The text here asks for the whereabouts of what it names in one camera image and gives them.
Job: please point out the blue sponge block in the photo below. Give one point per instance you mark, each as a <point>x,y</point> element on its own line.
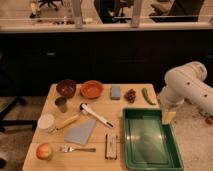
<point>115,92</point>

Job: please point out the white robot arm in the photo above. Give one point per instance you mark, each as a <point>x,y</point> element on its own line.
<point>185,82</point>

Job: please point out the white round cup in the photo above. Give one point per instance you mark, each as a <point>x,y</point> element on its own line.
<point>46,122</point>

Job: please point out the small metal cup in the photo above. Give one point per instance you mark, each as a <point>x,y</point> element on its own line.
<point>61,104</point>

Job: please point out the orange clay bowl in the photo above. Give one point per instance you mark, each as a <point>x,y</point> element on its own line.
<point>91,89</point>

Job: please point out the yellowish white gripper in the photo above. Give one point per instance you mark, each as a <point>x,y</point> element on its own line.
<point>167,115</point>

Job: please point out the dark brown bowl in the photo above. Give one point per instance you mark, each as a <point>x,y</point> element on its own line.
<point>66,88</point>

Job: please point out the black office chair base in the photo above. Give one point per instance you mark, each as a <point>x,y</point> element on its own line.
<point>5,111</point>

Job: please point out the green plastic tray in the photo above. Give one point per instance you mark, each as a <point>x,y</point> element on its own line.
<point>148,144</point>

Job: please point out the dark red grape bunch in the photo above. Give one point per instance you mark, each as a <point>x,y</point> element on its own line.
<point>130,95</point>

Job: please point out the red yellow apple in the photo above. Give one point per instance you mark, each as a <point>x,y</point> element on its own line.
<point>44,151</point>

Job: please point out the grey blue folded cloth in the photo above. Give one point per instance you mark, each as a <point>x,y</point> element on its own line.
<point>81,133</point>

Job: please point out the silver fork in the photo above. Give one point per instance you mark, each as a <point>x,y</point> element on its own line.
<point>68,149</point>

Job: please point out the black rectangular case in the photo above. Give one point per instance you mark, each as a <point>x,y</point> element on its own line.
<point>111,147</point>

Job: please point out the white handled peeler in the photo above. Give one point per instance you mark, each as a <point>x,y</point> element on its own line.
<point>85,108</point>

